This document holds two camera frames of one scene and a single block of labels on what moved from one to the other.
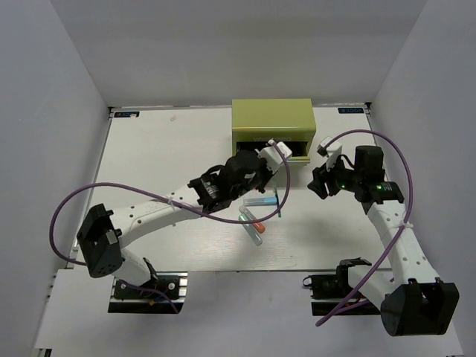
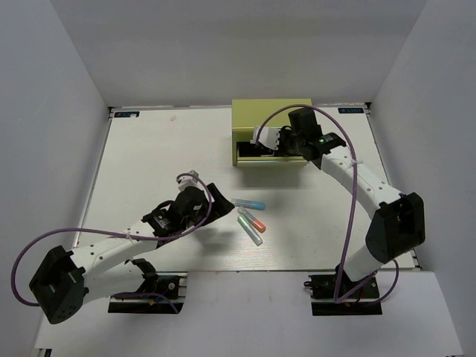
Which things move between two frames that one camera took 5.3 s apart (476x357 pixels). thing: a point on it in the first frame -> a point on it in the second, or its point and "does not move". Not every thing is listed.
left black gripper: (268, 174) -> (220, 206)
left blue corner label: (121, 114) does not move
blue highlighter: (260, 201) -> (249, 204)
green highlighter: (251, 230) does not move
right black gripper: (321, 175) -> (283, 132)
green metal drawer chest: (256, 121) does not move
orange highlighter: (258, 226) does not move
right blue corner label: (352, 110) does not move
